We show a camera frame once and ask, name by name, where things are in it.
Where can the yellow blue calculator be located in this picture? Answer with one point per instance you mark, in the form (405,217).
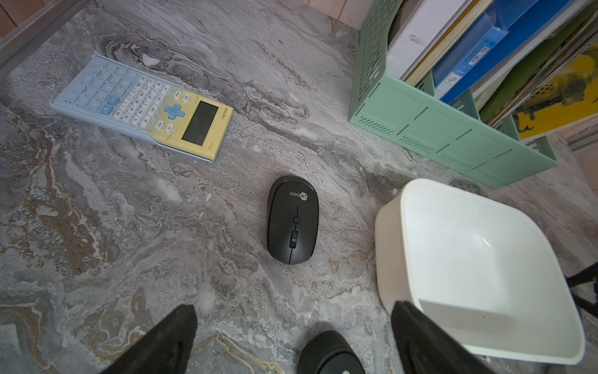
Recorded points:
(114,96)

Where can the yellow picture book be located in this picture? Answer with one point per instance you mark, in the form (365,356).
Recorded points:
(570,96)

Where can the green magazine file holder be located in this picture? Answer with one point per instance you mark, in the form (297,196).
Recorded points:
(411,117)

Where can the black slim mouse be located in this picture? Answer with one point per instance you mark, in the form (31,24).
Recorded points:
(293,220)

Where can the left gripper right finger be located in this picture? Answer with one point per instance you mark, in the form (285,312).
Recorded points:
(425,348)

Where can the blue book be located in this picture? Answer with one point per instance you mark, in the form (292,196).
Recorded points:
(503,28)

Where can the dark grey mouse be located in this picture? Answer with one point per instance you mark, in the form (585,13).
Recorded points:
(329,352)

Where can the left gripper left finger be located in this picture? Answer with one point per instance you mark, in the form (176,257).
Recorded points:
(166,348)

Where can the white binder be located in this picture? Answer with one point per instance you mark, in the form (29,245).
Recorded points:
(417,25)

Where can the white storage box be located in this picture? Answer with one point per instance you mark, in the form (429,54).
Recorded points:
(481,270)

